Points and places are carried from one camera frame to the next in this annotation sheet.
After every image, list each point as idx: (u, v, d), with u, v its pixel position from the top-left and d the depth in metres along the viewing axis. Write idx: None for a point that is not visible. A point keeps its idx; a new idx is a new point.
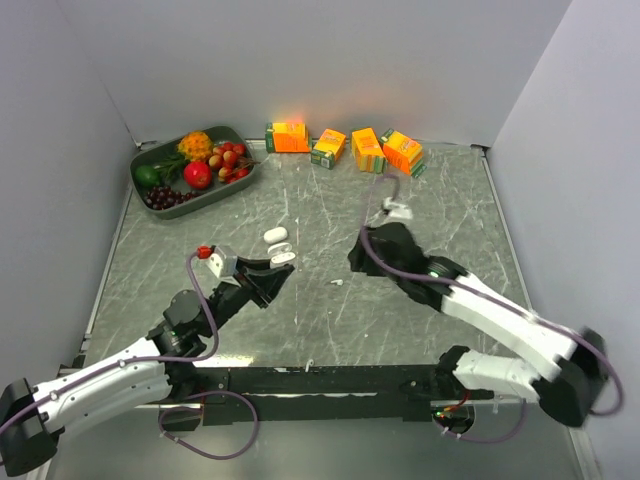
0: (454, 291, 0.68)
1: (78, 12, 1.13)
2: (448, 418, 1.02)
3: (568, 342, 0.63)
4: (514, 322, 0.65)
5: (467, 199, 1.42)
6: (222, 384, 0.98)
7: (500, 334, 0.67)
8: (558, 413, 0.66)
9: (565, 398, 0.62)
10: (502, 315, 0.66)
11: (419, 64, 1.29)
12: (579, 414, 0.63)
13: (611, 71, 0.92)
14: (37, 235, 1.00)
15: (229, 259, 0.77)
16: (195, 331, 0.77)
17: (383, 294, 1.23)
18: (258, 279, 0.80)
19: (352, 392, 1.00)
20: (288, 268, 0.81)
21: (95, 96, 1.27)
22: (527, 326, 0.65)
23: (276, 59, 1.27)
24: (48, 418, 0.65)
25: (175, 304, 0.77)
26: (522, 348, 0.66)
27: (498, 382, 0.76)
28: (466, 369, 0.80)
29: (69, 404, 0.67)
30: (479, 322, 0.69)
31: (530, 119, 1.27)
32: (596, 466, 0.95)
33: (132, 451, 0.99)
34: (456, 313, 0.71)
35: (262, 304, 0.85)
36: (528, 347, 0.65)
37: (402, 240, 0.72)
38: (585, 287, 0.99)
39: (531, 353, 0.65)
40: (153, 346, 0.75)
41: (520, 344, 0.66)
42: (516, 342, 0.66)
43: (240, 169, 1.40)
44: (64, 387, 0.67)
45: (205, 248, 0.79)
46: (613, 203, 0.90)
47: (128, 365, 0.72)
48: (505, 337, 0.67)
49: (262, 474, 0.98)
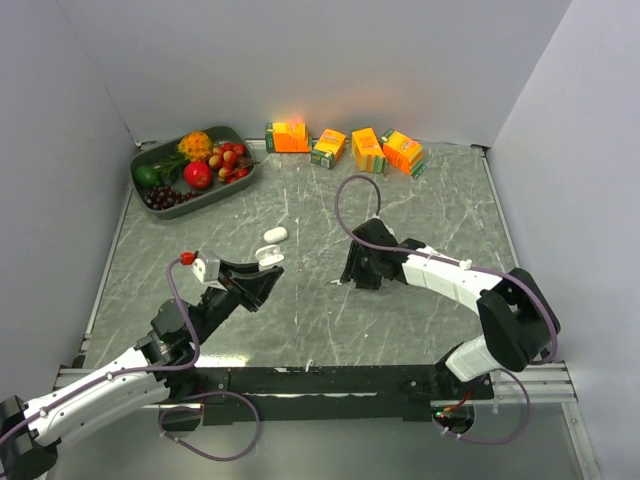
0: (409, 258, 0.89)
1: (78, 12, 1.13)
2: (448, 419, 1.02)
3: (495, 280, 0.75)
4: (451, 272, 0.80)
5: (467, 199, 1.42)
6: (222, 384, 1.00)
7: (444, 286, 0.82)
8: (502, 351, 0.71)
9: (493, 327, 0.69)
10: (442, 267, 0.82)
11: (419, 64, 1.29)
12: (514, 346, 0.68)
13: (611, 71, 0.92)
14: (37, 234, 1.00)
15: (212, 263, 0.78)
16: (183, 339, 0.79)
17: (383, 294, 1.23)
18: (244, 283, 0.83)
19: (351, 392, 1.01)
20: (276, 270, 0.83)
21: (95, 96, 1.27)
22: (461, 272, 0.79)
23: (276, 59, 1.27)
24: (38, 435, 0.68)
25: (164, 313, 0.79)
26: (460, 292, 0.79)
27: (472, 356, 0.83)
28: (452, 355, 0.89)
29: (59, 419, 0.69)
30: (430, 280, 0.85)
31: (530, 119, 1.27)
32: (596, 466, 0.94)
33: (132, 451, 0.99)
34: (418, 280, 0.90)
35: (253, 308, 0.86)
36: (462, 289, 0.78)
37: (374, 227, 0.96)
38: (584, 286, 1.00)
39: (466, 293, 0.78)
40: (140, 355, 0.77)
41: (457, 289, 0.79)
42: (455, 287, 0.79)
43: (239, 169, 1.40)
44: (52, 403, 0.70)
45: (188, 253, 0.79)
46: (613, 203, 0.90)
47: (115, 377, 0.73)
48: (450, 287, 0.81)
49: (261, 474, 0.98)
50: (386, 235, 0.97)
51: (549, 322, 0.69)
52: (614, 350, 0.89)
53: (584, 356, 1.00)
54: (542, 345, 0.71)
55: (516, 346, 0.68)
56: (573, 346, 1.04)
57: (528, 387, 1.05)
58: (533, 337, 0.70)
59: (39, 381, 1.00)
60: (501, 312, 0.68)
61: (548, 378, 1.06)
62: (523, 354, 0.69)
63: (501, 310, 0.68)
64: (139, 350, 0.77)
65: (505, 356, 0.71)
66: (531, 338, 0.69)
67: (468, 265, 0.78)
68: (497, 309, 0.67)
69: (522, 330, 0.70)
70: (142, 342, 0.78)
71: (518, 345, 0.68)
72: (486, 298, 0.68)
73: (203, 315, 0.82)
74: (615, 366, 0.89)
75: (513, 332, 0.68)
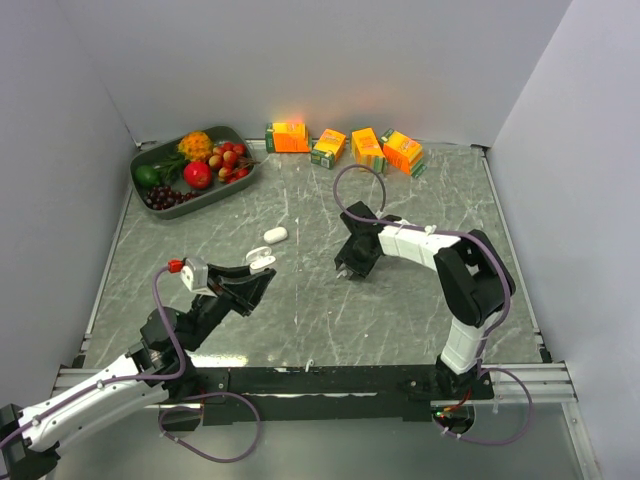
0: (385, 229, 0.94)
1: (77, 12, 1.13)
2: (447, 418, 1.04)
3: (455, 239, 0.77)
4: (418, 237, 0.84)
5: (467, 199, 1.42)
6: (222, 384, 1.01)
7: (412, 251, 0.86)
8: (460, 308, 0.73)
9: (449, 281, 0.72)
10: (411, 234, 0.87)
11: (420, 65, 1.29)
12: (465, 297, 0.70)
13: (609, 70, 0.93)
14: (36, 234, 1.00)
15: (200, 270, 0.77)
16: (174, 347, 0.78)
17: (383, 294, 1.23)
18: (235, 288, 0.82)
19: (351, 392, 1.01)
20: (267, 272, 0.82)
21: (95, 96, 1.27)
22: (426, 236, 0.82)
23: (277, 59, 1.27)
24: (31, 443, 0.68)
25: (153, 321, 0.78)
26: (424, 254, 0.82)
27: (455, 338, 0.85)
28: (446, 348, 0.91)
29: (50, 428, 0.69)
30: (400, 247, 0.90)
31: (530, 119, 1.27)
32: (595, 466, 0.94)
33: (132, 451, 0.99)
34: (390, 250, 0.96)
35: (246, 312, 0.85)
36: (425, 249, 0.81)
37: (358, 207, 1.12)
38: (584, 286, 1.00)
39: (428, 253, 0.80)
40: (131, 362, 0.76)
41: (422, 251, 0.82)
42: (419, 248, 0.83)
43: (240, 169, 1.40)
44: (45, 412, 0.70)
45: (176, 261, 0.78)
46: (611, 202, 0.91)
47: (106, 385, 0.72)
48: (416, 250, 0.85)
49: (261, 474, 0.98)
50: (368, 214, 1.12)
51: (503, 278, 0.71)
52: (614, 350, 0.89)
53: (583, 355, 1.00)
54: (495, 302, 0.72)
55: (469, 298, 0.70)
56: (573, 346, 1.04)
57: (528, 387, 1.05)
58: (487, 293, 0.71)
59: (39, 382, 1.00)
60: (454, 264, 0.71)
61: (548, 378, 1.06)
62: (478, 308, 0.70)
63: (454, 262, 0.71)
64: (130, 357, 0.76)
65: (462, 312, 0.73)
66: (486, 295, 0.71)
67: (432, 229, 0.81)
68: (449, 261, 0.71)
69: (477, 285, 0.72)
70: (133, 350, 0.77)
71: (471, 296, 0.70)
72: (442, 253, 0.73)
73: (195, 323, 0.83)
74: (614, 366, 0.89)
75: (466, 284, 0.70)
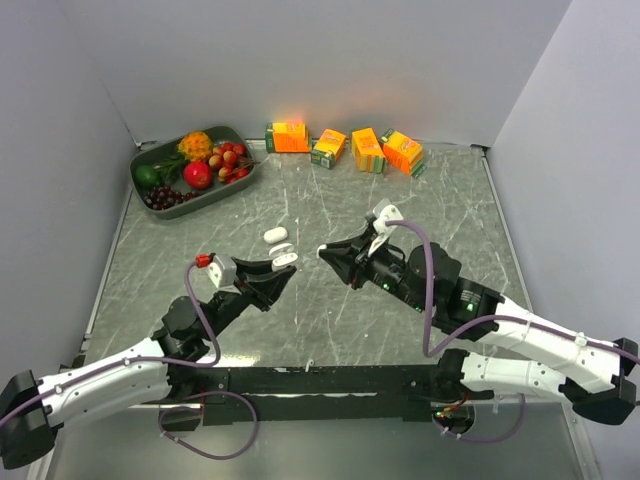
0: (497, 322, 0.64)
1: (77, 12, 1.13)
2: (447, 418, 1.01)
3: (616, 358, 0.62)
4: (562, 346, 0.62)
5: (467, 199, 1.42)
6: (222, 384, 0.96)
7: (543, 357, 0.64)
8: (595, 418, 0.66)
9: (612, 410, 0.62)
10: (546, 339, 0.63)
11: (420, 66, 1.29)
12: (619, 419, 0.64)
13: (610, 72, 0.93)
14: (37, 234, 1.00)
15: (229, 269, 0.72)
16: (194, 336, 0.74)
17: (383, 294, 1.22)
18: (258, 285, 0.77)
19: (351, 392, 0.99)
20: (289, 269, 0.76)
21: (95, 95, 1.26)
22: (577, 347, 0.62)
23: (277, 59, 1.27)
24: (51, 411, 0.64)
25: (174, 310, 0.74)
26: (570, 370, 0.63)
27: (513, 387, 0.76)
28: (477, 378, 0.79)
29: (73, 399, 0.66)
30: (521, 348, 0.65)
31: (530, 119, 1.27)
32: (596, 466, 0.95)
33: (131, 451, 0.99)
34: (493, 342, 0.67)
35: (265, 307, 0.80)
36: (578, 368, 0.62)
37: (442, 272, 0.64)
38: (585, 286, 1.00)
39: (580, 374, 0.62)
40: (155, 345, 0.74)
41: (568, 367, 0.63)
42: (561, 362, 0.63)
43: (240, 169, 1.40)
44: (69, 381, 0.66)
45: (203, 257, 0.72)
46: (611, 204, 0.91)
47: (133, 363, 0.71)
48: (550, 359, 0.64)
49: (262, 474, 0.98)
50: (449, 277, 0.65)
51: None
52: None
53: None
54: None
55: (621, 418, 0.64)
56: None
57: None
58: None
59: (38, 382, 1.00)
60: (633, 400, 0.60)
61: None
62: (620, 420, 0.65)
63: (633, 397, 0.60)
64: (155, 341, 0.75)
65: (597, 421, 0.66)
66: None
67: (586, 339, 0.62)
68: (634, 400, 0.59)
69: None
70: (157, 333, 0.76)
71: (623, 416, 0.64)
72: (626, 392, 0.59)
73: (214, 314, 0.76)
74: None
75: None
